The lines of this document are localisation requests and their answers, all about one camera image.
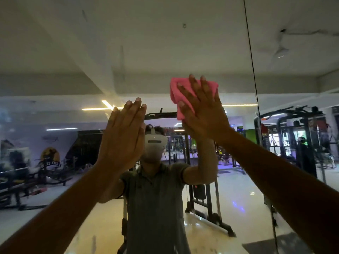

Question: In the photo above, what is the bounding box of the person's left forearm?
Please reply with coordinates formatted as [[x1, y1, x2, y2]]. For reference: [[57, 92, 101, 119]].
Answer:
[[0, 161, 120, 254]]

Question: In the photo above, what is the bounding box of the large wall mirror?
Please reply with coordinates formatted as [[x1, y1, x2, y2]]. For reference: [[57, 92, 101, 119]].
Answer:
[[0, 0, 339, 254]]

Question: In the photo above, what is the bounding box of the person's right forearm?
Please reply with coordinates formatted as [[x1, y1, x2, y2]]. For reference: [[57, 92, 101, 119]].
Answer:
[[217, 129, 339, 254]]

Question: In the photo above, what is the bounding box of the person's left hand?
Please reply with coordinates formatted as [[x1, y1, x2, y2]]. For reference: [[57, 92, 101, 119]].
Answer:
[[96, 97, 147, 174]]

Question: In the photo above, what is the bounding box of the pink cloth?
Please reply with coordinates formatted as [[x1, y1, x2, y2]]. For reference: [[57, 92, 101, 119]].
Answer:
[[169, 77, 219, 121]]

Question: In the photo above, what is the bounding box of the person's right hand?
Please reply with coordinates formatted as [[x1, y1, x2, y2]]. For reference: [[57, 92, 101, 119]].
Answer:
[[177, 74, 231, 143]]

